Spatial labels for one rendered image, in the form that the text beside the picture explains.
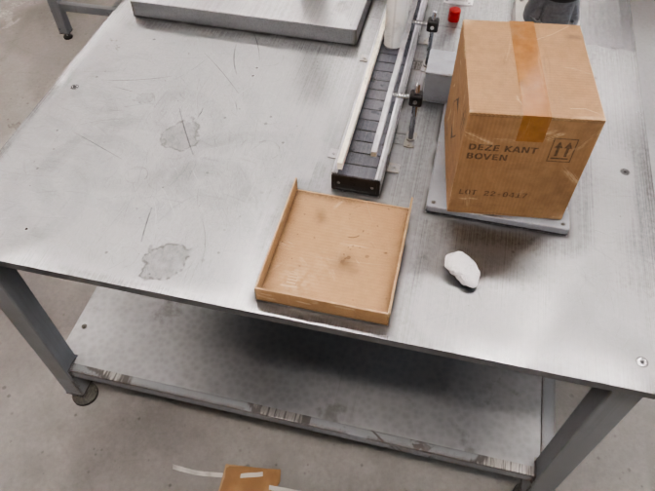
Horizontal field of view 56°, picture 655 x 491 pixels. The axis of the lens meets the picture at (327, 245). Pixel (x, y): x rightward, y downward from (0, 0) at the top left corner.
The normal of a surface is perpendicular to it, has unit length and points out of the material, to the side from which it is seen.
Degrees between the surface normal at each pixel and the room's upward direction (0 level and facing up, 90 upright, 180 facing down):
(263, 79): 0
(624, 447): 0
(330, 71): 0
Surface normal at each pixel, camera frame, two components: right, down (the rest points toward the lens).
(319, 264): 0.00, -0.62
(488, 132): -0.10, 0.78
